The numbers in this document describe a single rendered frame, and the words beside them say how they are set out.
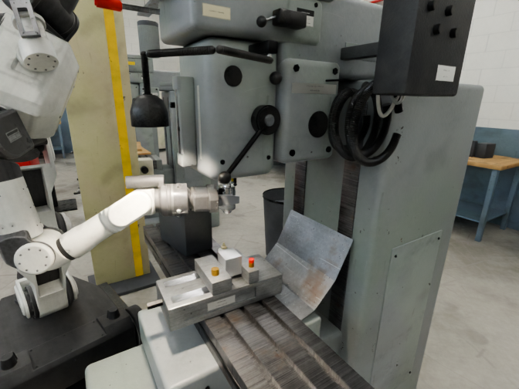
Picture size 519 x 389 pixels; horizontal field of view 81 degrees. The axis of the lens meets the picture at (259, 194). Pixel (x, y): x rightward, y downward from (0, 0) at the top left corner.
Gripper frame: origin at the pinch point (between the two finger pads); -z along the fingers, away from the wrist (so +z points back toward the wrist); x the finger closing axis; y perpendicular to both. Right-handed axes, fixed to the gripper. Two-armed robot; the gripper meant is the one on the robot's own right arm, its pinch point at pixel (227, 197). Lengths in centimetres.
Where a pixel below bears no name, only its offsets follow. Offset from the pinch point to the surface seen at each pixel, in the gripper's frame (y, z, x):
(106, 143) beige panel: 7, 63, 160
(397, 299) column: 40, -60, -6
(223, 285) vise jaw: 22.6, 2.5, -9.5
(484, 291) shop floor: 120, -228, 79
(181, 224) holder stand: 18.8, 12.8, 27.3
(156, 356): 40.1, 21.2, -12.1
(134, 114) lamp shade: -23.3, 20.4, -17.9
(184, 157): -12.5, 11.4, -5.7
